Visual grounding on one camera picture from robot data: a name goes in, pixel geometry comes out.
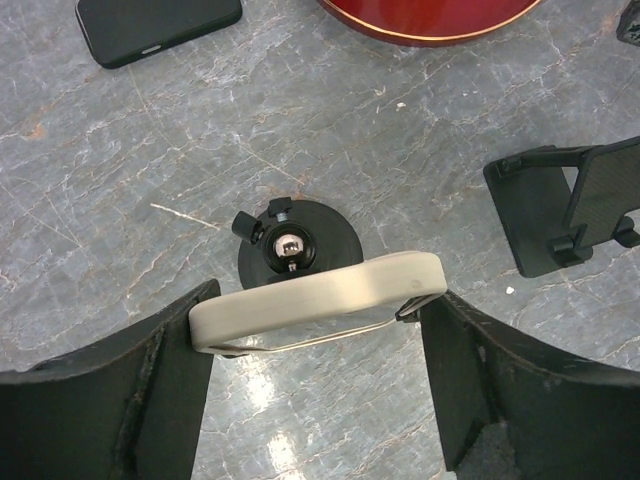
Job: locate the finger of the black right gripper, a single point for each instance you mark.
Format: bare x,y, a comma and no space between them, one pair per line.
628,30

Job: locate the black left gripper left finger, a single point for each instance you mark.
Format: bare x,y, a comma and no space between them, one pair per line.
128,406

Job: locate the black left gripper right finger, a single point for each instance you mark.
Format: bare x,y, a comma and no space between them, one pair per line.
510,405

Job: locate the black round-base phone stand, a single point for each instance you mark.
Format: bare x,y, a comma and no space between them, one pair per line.
291,239

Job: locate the black folding phone stand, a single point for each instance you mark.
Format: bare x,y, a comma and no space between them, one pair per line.
556,204

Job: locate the black phone lying flat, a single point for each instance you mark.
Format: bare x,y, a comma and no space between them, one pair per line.
120,32

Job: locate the red round tray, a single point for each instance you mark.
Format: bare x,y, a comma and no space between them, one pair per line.
428,23

